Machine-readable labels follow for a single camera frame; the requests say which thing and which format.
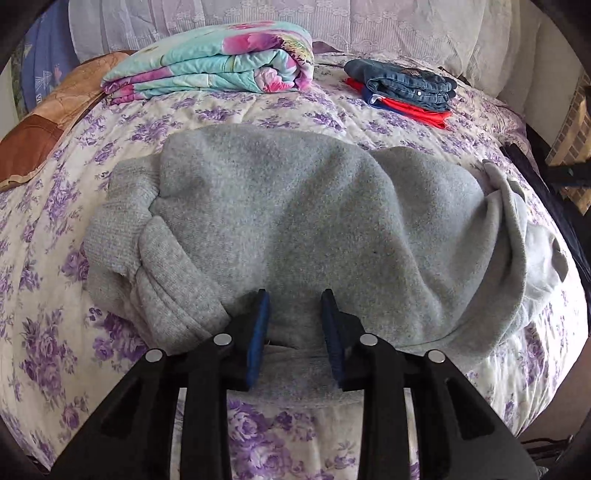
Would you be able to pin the dark cloth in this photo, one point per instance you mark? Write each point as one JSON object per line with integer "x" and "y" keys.
{"x": 545, "y": 194}

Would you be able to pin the floral purple bedspread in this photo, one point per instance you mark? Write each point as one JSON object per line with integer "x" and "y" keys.
{"x": 60, "y": 258}

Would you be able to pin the folded floral turquoise quilt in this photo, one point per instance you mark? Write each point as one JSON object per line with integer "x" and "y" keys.
{"x": 217, "y": 60}

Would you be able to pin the white lace curtain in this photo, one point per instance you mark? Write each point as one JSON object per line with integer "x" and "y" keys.
{"x": 295, "y": 27}

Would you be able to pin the folded blue jeans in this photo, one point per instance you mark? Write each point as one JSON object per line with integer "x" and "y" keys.
{"x": 406, "y": 81}

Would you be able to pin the folded blue garment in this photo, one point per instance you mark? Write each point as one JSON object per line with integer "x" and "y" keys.
{"x": 372, "y": 98}

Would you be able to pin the blue patterned cloth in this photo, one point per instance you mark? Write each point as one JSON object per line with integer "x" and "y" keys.
{"x": 46, "y": 60}

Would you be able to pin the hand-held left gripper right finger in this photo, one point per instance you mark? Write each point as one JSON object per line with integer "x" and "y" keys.
{"x": 333, "y": 344}

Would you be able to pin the folded red garment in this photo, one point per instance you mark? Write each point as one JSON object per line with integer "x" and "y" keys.
{"x": 420, "y": 113}

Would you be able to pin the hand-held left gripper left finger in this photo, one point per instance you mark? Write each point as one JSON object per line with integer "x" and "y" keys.
{"x": 258, "y": 341}

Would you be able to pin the grey hooded sweatshirt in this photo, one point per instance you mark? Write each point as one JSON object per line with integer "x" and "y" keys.
{"x": 295, "y": 230}

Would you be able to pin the brown patchwork pillow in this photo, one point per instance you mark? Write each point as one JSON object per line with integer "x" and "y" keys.
{"x": 51, "y": 120}

